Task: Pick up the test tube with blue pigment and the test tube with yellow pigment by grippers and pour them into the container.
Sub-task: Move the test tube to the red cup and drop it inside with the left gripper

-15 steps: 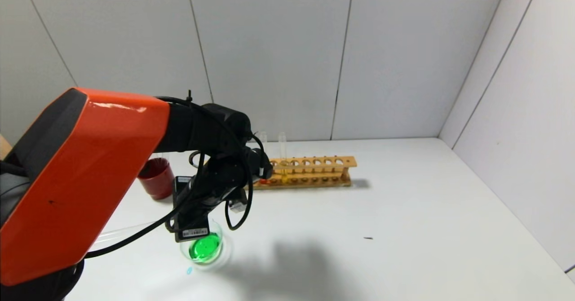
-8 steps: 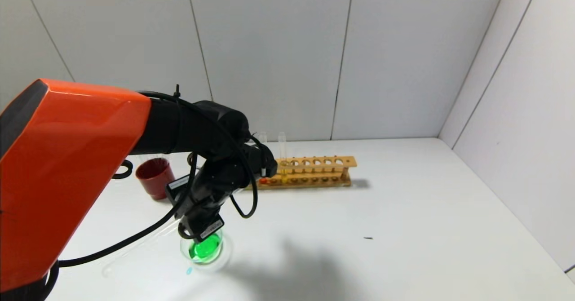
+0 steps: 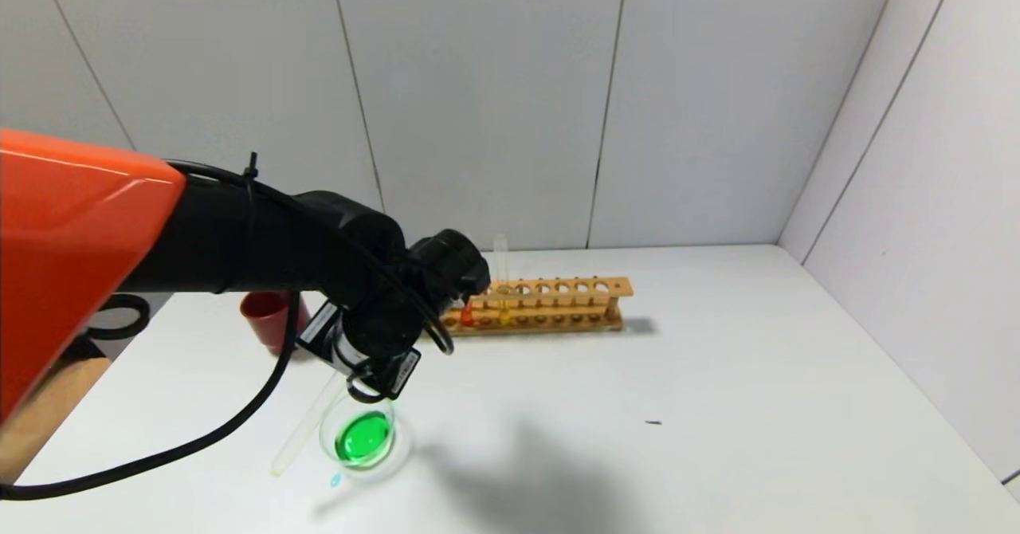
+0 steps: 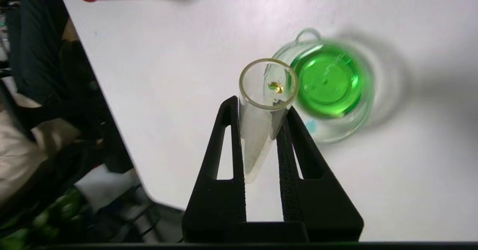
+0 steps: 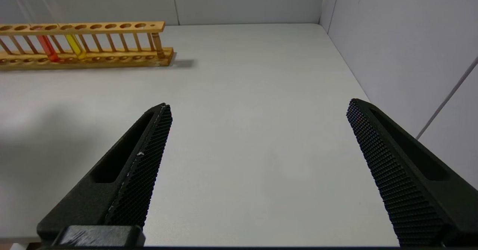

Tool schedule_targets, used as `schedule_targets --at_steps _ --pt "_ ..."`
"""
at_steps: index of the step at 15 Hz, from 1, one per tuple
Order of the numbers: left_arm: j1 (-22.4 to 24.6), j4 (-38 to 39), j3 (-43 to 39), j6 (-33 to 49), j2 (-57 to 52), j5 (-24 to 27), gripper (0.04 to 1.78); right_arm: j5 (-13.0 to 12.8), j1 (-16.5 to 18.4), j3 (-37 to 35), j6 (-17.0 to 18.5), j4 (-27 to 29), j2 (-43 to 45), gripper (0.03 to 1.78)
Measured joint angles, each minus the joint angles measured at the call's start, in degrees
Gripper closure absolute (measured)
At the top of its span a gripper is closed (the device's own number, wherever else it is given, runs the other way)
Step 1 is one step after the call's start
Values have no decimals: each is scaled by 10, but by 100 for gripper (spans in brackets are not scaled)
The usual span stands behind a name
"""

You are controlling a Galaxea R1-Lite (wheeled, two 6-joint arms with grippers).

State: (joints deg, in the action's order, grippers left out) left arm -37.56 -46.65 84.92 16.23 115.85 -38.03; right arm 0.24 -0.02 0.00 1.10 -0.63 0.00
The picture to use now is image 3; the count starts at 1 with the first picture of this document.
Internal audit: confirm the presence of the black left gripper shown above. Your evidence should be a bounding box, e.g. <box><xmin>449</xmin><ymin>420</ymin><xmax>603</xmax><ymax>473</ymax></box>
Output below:
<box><xmin>295</xmin><ymin>300</ymin><xmax>422</xmax><ymax>401</ymax></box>

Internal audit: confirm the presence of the deep yellow pigment test tube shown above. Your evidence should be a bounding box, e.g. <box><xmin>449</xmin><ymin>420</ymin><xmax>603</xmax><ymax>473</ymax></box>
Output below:
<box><xmin>270</xmin><ymin>371</ymin><xmax>348</xmax><ymax>477</ymax></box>

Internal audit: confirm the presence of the pale yellow pigment test tube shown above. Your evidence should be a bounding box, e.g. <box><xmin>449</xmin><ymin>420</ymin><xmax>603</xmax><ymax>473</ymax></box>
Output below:
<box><xmin>493</xmin><ymin>234</ymin><xmax>512</xmax><ymax>327</ymax></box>

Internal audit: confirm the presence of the wooden test tube rack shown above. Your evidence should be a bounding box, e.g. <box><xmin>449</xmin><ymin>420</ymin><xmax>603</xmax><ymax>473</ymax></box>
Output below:
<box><xmin>441</xmin><ymin>277</ymin><xmax>634</xmax><ymax>337</ymax></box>

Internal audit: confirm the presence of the clear glass dish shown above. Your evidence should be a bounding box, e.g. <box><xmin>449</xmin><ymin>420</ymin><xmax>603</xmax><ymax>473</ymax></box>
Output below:
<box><xmin>319</xmin><ymin>395</ymin><xmax>413</xmax><ymax>484</ymax></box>

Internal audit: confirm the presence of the dark red cup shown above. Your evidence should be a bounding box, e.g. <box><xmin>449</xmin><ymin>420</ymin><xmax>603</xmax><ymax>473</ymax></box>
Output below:
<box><xmin>239</xmin><ymin>291</ymin><xmax>313</xmax><ymax>356</ymax></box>

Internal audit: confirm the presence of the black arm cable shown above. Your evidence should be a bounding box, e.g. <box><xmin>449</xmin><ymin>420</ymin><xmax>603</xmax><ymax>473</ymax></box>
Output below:
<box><xmin>0</xmin><ymin>151</ymin><xmax>455</xmax><ymax>501</ymax></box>

